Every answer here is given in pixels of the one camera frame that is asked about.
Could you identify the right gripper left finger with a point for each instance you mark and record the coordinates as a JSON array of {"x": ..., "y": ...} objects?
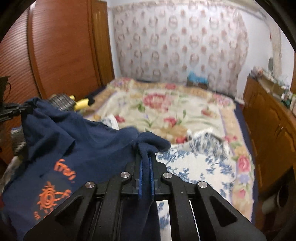
[{"x": 93, "y": 212}]

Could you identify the brown wooden cabinet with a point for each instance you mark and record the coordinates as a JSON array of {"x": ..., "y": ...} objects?
[{"x": 271, "y": 128}]

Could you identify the beige side curtain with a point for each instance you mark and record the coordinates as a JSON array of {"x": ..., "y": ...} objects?
[{"x": 276, "y": 44}]

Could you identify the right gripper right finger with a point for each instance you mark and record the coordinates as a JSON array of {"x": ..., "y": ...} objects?
[{"x": 198, "y": 212}]

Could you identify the small white fan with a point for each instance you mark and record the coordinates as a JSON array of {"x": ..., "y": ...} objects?
[{"x": 270, "y": 64}]

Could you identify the floral bed blanket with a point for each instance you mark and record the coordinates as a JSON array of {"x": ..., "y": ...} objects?
[{"x": 175, "y": 111}]

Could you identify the navy blue shirt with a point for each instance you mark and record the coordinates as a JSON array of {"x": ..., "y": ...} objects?
[{"x": 64, "y": 152}]

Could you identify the black circle patterned cloth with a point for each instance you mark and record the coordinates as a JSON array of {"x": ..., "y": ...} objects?
[{"x": 62, "y": 102}]

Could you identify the blue floral white quilt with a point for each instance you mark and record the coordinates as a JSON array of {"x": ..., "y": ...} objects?
[{"x": 205, "y": 157}]

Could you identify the cardboard box on cabinet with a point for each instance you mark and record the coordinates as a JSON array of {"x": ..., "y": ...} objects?
[{"x": 270, "y": 86}]

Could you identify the yellow plush toy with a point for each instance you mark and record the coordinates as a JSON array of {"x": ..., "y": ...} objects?
[{"x": 83, "y": 103}]

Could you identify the brown louvered wardrobe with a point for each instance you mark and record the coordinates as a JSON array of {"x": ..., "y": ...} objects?
[{"x": 51, "y": 47}]

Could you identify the blue box at headboard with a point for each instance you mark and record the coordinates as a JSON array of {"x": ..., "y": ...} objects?
[{"x": 197, "y": 81}]

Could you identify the circle patterned curtain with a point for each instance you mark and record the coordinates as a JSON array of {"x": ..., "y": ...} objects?
[{"x": 165, "y": 41}]

